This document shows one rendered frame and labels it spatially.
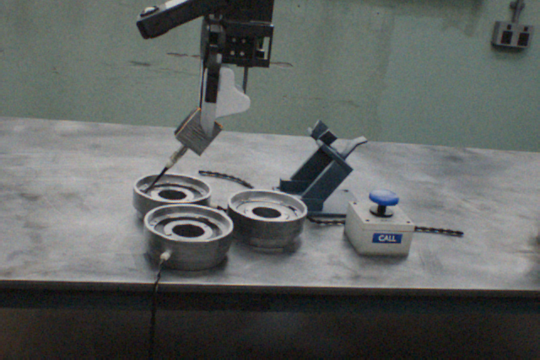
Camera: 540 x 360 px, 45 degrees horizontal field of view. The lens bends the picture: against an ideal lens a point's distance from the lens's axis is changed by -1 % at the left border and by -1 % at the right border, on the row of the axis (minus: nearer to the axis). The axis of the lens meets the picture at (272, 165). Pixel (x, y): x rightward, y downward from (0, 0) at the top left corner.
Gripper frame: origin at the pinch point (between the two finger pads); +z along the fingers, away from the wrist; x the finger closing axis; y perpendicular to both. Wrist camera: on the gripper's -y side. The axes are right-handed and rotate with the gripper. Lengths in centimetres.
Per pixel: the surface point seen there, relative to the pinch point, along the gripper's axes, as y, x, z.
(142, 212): -7.2, -3.2, 11.5
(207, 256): -0.1, -15.7, 11.2
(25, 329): -23.7, 10.2, 38.2
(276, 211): 10.5, -3.4, 10.6
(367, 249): 21.3, -10.5, 12.5
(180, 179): -1.9, 4.9, 9.8
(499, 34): 129, 149, 0
